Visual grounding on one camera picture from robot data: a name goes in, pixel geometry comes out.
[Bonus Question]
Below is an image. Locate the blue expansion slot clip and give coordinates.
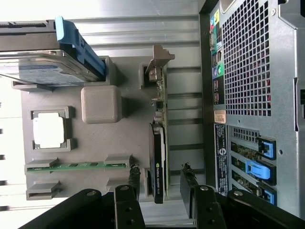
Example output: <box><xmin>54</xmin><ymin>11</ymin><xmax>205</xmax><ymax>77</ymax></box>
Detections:
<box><xmin>256</xmin><ymin>137</ymin><xmax>277</xmax><ymax>160</ymax></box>
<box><xmin>258</xmin><ymin>185</ymin><xmax>278</xmax><ymax>206</ymax></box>
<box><xmin>244</xmin><ymin>160</ymin><xmax>277</xmax><ymax>184</ymax></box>

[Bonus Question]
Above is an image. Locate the green RAM stick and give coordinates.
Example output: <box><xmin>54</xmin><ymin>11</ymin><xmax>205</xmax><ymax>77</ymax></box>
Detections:
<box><xmin>26</xmin><ymin>161</ymin><xmax>131</xmax><ymax>172</ymax></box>

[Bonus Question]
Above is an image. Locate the grey plastic parts rack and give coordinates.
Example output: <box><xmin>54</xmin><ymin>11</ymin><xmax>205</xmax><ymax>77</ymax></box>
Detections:
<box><xmin>10</xmin><ymin>56</ymin><xmax>172</xmax><ymax>201</ymax></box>

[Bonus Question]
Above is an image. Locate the silver CPU chip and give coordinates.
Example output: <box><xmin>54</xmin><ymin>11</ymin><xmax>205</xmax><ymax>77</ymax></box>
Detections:
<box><xmin>32</xmin><ymin>112</ymin><xmax>66</xmax><ymax>148</ymax></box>

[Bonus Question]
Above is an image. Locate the open black PC case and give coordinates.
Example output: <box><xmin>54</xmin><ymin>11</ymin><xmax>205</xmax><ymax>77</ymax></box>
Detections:
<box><xmin>199</xmin><ymin>0</ymin><xmax>305</xmax><ymax>219</ymax></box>

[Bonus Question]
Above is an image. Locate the hard disk with blue caddy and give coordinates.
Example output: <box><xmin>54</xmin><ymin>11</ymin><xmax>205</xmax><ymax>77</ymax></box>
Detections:
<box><xmin>0</xmin><ymin>15</ymin><xmax>107</xmax><ymax>86</ymax></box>

